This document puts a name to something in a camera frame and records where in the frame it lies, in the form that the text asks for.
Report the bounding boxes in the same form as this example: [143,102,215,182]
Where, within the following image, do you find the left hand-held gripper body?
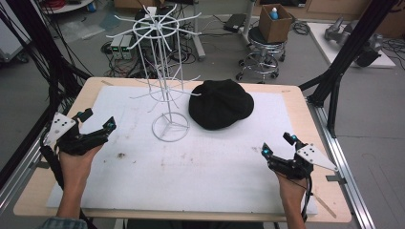
[42,112,105,156]

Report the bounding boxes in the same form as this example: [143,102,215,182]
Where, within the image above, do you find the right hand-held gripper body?
[268,143,339,181]

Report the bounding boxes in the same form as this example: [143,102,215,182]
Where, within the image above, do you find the white wire hat rack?
[106,4,203,143]

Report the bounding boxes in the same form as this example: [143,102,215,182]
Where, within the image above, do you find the black hat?
[187,78,255,132]

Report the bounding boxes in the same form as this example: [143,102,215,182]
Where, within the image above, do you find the person's right hand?
[274,173,309,205]

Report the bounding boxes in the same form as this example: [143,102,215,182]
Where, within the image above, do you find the person's left hand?
[58,144,104,185]

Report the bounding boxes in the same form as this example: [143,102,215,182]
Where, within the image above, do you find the white foam mat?
[47,85,319,217]

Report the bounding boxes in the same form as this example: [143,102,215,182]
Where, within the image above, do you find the grey power supply unit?
[120,34,134,60]
[109,34,124,60]

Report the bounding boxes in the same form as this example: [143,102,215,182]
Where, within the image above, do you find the black chrome rolling stool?
[235,26,287,85]

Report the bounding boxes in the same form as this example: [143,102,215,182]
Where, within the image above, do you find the denim sleeve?
[37,216,89,229]

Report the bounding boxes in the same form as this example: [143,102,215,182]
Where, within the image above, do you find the white board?
[307,21,396,70]

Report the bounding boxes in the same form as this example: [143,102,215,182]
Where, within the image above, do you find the cardboard box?
[258,3,293,44]

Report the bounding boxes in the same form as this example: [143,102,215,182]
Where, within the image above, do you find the black flat device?
[223,13,247,33]

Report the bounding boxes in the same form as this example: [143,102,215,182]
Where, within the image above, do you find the white metal stand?
[173,0,256,62]

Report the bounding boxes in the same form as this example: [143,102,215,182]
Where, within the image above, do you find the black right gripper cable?
[300,176,315,223]

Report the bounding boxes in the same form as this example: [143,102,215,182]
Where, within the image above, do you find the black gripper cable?
[38,127,66,191]
[300,176,315,223]

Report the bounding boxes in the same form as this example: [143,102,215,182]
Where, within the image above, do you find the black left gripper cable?
[38,127,66,191]

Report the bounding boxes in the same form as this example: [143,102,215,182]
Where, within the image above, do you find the aluminium rail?
[306,96,377,229]
[0,128,50,218]

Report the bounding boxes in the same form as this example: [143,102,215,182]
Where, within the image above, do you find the black frame post with cables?
[0,0,94,189]

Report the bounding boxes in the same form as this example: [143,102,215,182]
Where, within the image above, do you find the black metal frame post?
[298,0,399,139]

